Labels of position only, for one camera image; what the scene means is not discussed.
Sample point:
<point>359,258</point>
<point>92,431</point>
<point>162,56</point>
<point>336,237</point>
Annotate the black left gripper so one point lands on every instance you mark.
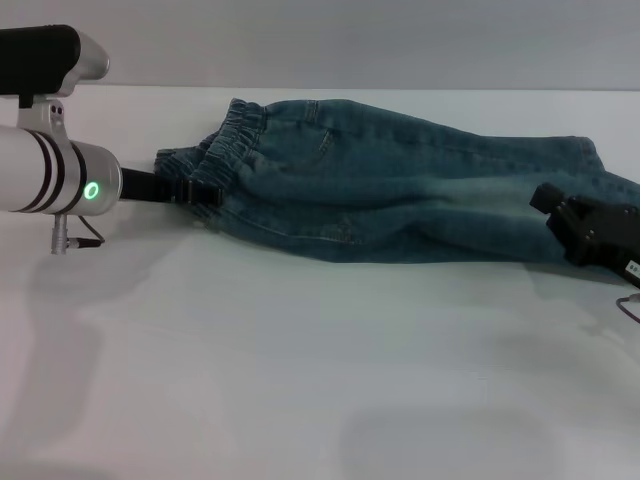
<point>147,187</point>

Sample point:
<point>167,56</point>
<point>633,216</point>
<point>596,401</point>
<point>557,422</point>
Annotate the blue denim shorts cartoon print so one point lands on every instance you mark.
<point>380,190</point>

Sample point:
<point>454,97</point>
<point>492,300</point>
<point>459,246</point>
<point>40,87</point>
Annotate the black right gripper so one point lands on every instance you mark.
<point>612,235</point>

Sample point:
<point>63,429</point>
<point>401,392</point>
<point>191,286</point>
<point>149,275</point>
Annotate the left robot arm silver white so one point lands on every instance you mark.
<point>45,170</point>

